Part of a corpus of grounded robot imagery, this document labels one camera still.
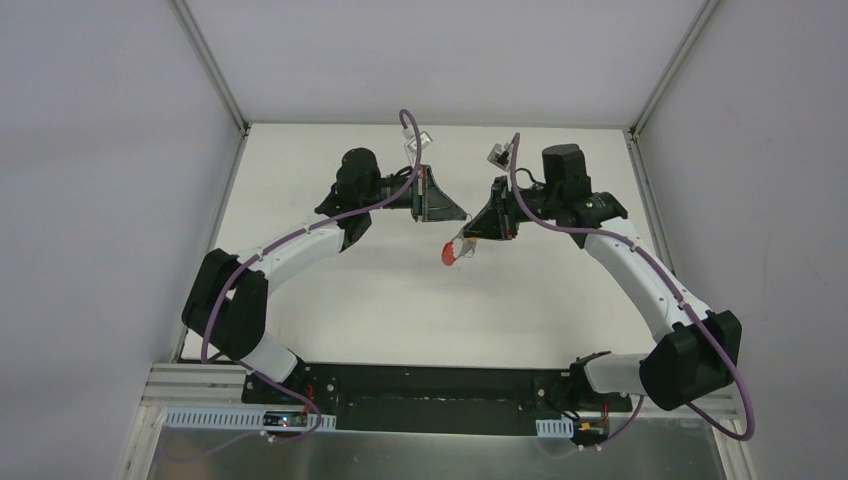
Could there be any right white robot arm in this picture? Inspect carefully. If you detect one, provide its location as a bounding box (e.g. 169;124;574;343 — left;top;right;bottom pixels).
460;144;742;411

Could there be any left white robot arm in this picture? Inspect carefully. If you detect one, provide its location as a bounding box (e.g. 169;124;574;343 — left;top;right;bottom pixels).
181;148;467;405

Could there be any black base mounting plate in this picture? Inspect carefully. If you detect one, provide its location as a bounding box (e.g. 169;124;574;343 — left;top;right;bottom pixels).
241;363;632;436

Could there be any right controller board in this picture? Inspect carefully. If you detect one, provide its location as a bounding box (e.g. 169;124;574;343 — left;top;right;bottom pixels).
574;419;609;442

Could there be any controller board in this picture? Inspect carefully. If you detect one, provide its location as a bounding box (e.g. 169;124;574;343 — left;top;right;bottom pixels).
263;411;309;430
574;419;609;442

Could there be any left controller board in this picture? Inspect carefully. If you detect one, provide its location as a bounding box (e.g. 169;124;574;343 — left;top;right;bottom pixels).
263;411;309;430

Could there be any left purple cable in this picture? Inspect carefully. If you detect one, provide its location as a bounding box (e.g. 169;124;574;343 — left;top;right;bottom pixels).
165;109;425;463

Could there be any purple cable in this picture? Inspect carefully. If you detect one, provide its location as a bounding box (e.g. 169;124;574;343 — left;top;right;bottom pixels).
165;109;425;463
507;132;757;458

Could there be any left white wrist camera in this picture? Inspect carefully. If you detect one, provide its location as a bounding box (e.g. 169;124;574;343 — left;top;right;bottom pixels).
403;128;433;155

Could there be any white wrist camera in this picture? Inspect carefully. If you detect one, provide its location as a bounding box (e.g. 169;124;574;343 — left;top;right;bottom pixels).
403;128;433;155
487;142;515;172

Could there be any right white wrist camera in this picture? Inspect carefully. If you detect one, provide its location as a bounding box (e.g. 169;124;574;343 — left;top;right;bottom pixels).
487;142;515;172

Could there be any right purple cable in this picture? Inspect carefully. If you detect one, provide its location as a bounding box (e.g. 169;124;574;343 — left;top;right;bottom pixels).
507;132;757;458

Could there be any right white slotted cable duct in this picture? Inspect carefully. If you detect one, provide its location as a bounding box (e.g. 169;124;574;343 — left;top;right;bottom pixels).
535;416;574;439

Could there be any aluminium frame rail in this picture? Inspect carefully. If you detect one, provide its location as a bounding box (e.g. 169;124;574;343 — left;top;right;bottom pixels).
140;363;743;421

